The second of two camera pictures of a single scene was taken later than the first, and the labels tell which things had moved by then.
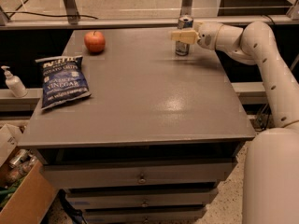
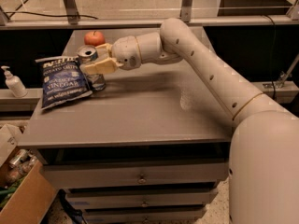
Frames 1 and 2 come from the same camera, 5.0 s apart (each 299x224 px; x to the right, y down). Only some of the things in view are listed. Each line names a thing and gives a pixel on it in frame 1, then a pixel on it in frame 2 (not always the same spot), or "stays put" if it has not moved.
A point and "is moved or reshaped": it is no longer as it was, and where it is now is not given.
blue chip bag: [64, 80] stays put
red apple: [94, 41] stays put
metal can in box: [20, 157] stays put
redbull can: [184, 22] is moved or reshaped
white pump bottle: [15, 83] stays put
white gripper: [207, 35] → [125, 52]
